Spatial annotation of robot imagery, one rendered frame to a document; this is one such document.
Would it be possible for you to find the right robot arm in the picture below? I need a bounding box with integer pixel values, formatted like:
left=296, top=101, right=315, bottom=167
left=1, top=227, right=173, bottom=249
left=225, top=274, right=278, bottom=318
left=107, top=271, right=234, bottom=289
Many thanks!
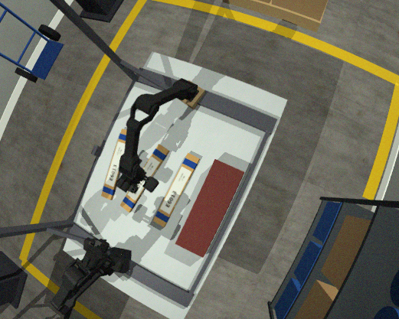
left=51, top=238, right=115, bottom=315

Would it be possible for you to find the tan welding electrode pack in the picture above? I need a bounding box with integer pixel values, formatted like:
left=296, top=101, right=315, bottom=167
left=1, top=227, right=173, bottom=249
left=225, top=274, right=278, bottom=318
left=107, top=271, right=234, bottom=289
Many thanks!
left=120, top=144, right=170, bottom=213
left=153, top=153, right=200, bottom=227

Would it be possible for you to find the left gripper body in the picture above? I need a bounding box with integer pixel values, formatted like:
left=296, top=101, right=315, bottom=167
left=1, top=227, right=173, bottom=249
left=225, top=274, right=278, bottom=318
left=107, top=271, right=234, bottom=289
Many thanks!
left=135, top=168, right=159, bottom=193

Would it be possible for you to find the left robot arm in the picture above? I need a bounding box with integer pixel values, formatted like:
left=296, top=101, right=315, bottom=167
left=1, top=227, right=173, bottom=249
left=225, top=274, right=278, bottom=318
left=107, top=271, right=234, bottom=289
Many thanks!
left=116, top=78, right=199, bottom=193

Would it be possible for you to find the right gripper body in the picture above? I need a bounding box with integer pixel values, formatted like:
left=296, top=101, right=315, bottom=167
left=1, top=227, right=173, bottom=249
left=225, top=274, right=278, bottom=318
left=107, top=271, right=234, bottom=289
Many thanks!
left=83, top=237, right=124, bottom=272

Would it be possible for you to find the tan cardboard box with blue bands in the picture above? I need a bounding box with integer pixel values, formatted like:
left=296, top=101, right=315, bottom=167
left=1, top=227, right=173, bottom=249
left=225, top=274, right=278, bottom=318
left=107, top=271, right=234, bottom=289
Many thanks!
left=101, top=129, right=126, bottom=200

